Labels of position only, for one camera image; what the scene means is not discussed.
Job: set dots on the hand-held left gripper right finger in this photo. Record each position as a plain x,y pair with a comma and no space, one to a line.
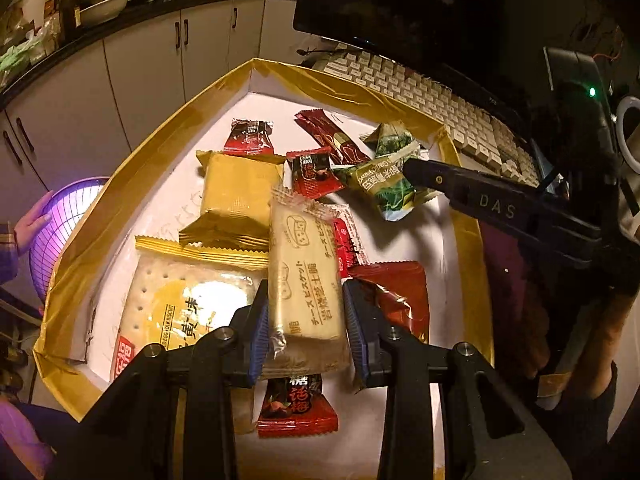
356,330

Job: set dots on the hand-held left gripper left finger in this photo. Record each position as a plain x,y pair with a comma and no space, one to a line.
260,340

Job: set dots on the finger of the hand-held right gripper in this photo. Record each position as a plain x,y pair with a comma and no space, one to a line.
500,207

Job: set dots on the large red snack packet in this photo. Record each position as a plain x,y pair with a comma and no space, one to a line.
400,285

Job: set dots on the beige cheese biscuit packet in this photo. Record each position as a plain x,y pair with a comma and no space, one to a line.
305,280

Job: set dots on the red plum candy packet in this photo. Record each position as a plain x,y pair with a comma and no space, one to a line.
295,405

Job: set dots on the large gold-edged cracker packet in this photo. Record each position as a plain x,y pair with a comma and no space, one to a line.
190,295

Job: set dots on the white and red candy packet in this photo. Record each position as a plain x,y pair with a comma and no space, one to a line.
345,245

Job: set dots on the green pea snack packet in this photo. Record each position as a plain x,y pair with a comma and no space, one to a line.
385,185

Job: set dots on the dark green snack packet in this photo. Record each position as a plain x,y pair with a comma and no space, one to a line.
392,140

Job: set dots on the plain gold snack packet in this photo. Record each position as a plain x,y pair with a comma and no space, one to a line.
240,195

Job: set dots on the small red black packet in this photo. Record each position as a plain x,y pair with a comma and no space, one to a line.
249,137
312,170

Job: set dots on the long dark red packet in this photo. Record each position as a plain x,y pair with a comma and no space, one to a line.
330,132

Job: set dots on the gold-edged white box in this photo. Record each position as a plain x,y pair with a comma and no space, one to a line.
210,125

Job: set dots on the person's right forearm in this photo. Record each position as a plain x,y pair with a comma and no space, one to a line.
590,420

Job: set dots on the person's right hand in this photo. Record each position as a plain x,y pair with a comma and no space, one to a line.
612,325

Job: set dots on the maroon tablecloth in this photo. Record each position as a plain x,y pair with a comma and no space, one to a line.
505,270

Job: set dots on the white keyboard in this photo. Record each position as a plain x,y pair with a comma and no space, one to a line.
425,90

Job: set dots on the black monitor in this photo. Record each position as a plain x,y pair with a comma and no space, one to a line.
400,0

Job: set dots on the purple glowing fan heater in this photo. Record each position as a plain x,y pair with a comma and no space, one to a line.
65,240

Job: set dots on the purple quilted cloth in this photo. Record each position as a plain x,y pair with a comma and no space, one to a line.
20,430

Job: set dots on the white kitchen cabinets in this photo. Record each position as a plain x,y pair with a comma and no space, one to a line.
150,60

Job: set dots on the metal bowl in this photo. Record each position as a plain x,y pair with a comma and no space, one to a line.
102,10

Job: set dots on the green plastic bag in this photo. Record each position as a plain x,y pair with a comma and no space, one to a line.
17,57

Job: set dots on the dark glass bottle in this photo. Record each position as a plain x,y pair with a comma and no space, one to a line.
69,5

